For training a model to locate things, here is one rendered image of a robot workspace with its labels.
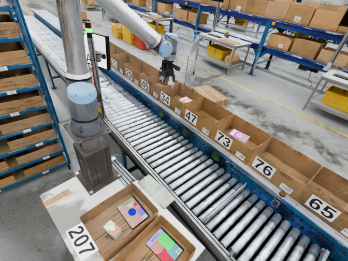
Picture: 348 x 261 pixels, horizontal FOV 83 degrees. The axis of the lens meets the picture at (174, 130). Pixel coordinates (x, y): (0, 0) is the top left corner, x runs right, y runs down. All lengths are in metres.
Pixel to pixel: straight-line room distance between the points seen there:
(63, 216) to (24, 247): 0.94
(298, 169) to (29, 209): 2.56
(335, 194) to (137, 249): 1.41
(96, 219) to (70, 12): 1.18
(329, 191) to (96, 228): 1.63
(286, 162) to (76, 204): 1.62
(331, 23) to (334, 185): 4.56
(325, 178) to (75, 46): 1.84
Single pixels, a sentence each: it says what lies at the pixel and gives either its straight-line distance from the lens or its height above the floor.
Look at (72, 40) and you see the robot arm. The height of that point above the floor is 1.70.
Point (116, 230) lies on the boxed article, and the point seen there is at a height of 0.80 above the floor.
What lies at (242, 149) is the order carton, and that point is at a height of 0.99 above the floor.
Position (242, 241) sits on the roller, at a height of 0.75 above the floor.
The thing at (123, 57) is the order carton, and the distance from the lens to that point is 3.22.
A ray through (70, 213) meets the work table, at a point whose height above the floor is 0.75.
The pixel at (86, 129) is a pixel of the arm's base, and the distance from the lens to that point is 1.25.
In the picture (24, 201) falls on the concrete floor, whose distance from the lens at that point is 2.72.
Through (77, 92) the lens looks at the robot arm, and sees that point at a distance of 1.17.
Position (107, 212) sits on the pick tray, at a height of 0.76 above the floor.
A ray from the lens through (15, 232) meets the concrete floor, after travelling 2.54.
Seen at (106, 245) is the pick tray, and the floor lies 0.76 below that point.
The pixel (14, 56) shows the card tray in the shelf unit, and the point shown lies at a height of 1.40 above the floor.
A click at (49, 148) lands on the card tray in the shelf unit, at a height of 0.40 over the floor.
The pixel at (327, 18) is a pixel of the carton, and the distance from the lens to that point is 5.95.
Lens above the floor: 2.01
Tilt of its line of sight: 38 degrees down
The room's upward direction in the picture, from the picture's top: 7 degrees clockwise
